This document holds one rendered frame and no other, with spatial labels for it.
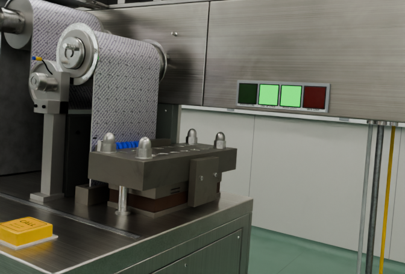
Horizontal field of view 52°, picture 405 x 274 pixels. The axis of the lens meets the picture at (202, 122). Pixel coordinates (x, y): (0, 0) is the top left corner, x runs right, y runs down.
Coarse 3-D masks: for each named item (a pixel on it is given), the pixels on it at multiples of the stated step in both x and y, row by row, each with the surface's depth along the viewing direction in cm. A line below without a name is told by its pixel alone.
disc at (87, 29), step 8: (72, 24) 99; (80, 24) 98; (64, 32) 101; (88, 32) 96; (96, 40) 95; (96, 48) 95; (56, 56) 102; (96, 56) 95; (96, 64) 95; (88, 72) 96; (72, 80) 99; (80, 80) 98
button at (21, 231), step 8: (0, 224) 72; (8, 224) 72; (16, 224) 72; (24, 224) 72; (32, 224) 73; (40, 224) 73; (48, 224) 73; (0, 232) 70; (8, 232) 69; (16, 232) 68; (24, 232) 69; (32, 232) 70; (40, 232) 72; (48, 232) 73; (8, 240) 69; (16, 240) 68; (24, 240) 69; (32, 240) 70
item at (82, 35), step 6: (72, 30) 98; (78, 30) 97; (66, 36) 100; (72, 36) 98; (78, 36) 97; (84, 36) 96; (84, 42) 96; (90, 42) 96; (90, 48) 95; (90, 54) 95; (84, 60) 96; (90, 60) 95; (84, 66) 96; (72, 72) 99; (78, 72) 97; (84, 72) 97; (90, 78) 101
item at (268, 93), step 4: (260, 88) 108; (264, 88) 107; (268, 88) 107; (272, 88) 106; (276, 88) 106; (260, 92) 108; (264, 92) 108; (268, 92) 107; (272, 92) 106; (276, 92) 106; (260, 96) 108; (264, 96) 108; (268, 96) 107; (272, 96) 106; (276, 96) 106; (260, 100) 108; (264, 100) 108; (268, 100) 107; (272, 100) 106; (276, 100) 106; (268, 104) 107; (272, 104) 106; (276, 104) 106
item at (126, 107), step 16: (96, 80) 97; (112, 80) 101; (128, 80) 106; (144, 80) 111; (96, 96) 97; (112, 96) 101; (128, 96) 106; (144, 96) 111; (96, 112) 97; (112, 112) 102; (128, 112) 107; (144, 112) 112; (96, 128) 98; (112, 128) 102; (128, 128) 107; (144, 128) 112; (96, 144) 98
